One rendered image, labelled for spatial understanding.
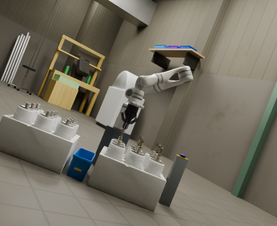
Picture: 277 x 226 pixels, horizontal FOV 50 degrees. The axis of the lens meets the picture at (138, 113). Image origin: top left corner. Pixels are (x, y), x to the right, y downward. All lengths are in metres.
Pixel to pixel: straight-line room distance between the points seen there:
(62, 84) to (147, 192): 5.77
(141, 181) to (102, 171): 0.22
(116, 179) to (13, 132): 0.59
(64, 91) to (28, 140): 5.62
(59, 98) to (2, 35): 2.74
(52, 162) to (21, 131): 0.23
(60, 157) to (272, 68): 3.47
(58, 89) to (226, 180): 4.47
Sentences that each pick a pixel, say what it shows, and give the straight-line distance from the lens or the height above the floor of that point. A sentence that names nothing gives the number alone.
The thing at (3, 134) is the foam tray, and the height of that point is 0.09.
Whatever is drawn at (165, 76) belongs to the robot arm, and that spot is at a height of 0.75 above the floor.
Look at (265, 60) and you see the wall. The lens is 4.64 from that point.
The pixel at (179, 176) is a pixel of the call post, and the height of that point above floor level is 0.20.
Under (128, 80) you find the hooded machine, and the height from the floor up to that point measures 1.08.
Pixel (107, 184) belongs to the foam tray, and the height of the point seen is 0.04.
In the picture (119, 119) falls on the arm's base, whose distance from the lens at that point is 2.17.
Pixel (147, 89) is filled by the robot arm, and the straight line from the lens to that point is 2.10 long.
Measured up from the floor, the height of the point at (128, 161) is 0.19.
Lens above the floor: 0.43
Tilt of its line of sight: 1 degrees up
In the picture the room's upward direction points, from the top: 22 degrees clockwise
